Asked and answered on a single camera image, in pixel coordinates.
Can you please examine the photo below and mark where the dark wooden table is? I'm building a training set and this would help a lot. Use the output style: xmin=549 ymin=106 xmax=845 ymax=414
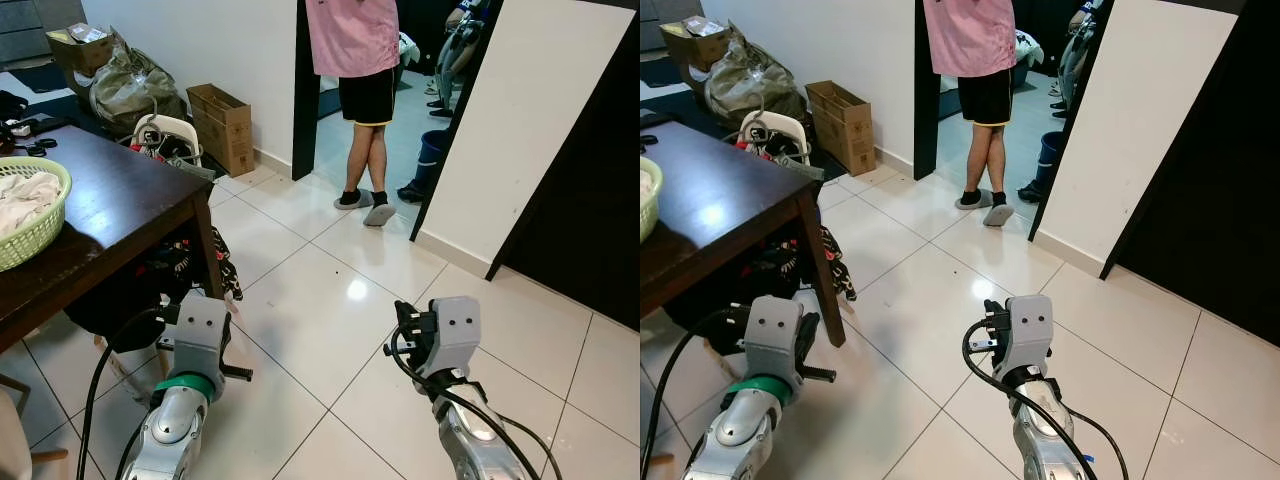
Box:
xmin=0 ymin=125 xmax=225 ymax=353
xmin=640 ymin=120 xmax=847 ymax=349

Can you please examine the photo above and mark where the blue bucket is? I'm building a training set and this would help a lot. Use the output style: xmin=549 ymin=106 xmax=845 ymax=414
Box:
xmin=1037 ymin=130 xmax=1066 ymax=191
xmin=417 ymin=130 xmax=451 ymax=193

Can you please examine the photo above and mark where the green plastic basket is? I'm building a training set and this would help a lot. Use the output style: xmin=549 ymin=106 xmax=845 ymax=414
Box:
xmin=640 ymin=157 xmax=664 ymax=243
xmin=0 ymin=157 xmax=73 ymax=273

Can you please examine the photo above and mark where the tall brown cardboard box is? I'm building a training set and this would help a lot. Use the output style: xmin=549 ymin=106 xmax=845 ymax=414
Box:
xmin=186 ymin=84 xmax=257 ymax=179
xmin=805 ymin=80 xmax=877 ymax=178

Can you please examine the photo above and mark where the white door panel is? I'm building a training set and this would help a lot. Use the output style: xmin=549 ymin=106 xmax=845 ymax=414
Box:
xmin=1030 ymin=0 xmax=1241 ymax=276
xmin=413 ymin=0 xmax=637 ymax=281

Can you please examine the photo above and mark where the large clear plastic bag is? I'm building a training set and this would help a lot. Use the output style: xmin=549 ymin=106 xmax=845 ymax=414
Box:
xmin=88 ymin=35 xmax=189 ymax=139
xmin=703 ymin=25 xmax=809 ymax=129

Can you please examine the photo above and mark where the silver black machine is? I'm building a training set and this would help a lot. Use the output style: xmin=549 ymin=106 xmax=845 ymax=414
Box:
xmin=1055 ymin=0 xmax=1106 ymax=116
xmin=432 ymin=0 xmax=493 ymax=119

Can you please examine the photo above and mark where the person in pink shirt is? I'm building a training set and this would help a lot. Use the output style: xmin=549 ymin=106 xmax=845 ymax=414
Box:
xmin=305 ymin=0 xmax=403 ymax=228
xmin=922 ymin=0 xmax=1019 ymax=228

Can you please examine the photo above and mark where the dark floor mat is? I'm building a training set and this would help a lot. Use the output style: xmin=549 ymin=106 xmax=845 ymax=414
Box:
xmin=640 ymin=55 xmax=693 ymax=91
xmin=8 ymin=60 xmax=73 ymax=97

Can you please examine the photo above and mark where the open brown cardboard box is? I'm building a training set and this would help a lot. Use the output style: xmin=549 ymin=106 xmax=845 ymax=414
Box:
xmin=660 ymin=15 xmax=731 ymax=69
xmin=46 ymin=22 xmax=119 ymax=79

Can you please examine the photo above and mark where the grey drawer cabinet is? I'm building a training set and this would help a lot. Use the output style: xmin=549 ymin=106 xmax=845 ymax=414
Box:
xmin=0 ymin=0 xmax=87 ymax=65
xmin=640 ymin=0 xmax=703 ymax=26

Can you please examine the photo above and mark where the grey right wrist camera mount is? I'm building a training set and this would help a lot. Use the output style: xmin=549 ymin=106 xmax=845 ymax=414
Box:
xmin=1005 ymin=293 xmax=1054 ymax=373
xmin=428 ymin=296 xmax=483 ymax=376

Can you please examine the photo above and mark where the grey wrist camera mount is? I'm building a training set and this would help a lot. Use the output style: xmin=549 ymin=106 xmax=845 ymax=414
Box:
xmin=428 ymin=296 xmax=483 ymax=376
xmin=175 ymin=290 xmax=233 ymax=379
xmin=745 ymin=295 xmax=807 ymax=381
xmin=1005 ymin=293 xmax=1054 ymax=373

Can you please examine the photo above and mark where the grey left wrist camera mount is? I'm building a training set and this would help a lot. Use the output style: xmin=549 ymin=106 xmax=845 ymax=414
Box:
xmin=745 ymin=295 xmax=807 ymax=381
xmin=175 ymin=290 xmax=233 ymax=379

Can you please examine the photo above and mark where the black door frame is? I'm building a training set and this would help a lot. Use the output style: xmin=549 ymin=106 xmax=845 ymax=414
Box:
xmin=912 ymin=0 xmax=941 ymax=181
xmin=292 ymin=0 xmax=321 ymax=181

